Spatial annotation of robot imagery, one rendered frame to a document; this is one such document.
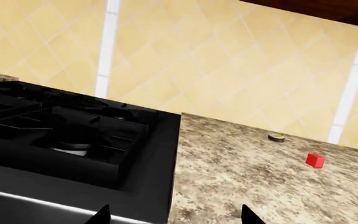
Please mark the small dark round can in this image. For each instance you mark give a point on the small dark round can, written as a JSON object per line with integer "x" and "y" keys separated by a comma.
{"x": 276, "y": 137}

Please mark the dark wood wall cabinet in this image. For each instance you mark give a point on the dark wood wall cabinet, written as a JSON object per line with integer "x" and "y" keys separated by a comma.
{"x": 315, "y": 11}

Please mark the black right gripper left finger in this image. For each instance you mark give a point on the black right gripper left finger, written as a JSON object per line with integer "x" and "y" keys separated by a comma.
{"x": 103, "y": 217}

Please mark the black gas stove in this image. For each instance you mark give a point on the black gas stove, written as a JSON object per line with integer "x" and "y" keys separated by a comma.
{"x": 73, "y": 144}

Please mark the red cube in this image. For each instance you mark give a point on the red cube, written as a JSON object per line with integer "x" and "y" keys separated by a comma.
{"x": 315, "y": 160}

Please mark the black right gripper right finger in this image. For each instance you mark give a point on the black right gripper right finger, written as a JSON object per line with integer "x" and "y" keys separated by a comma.
{"x": 249, "y": 217}

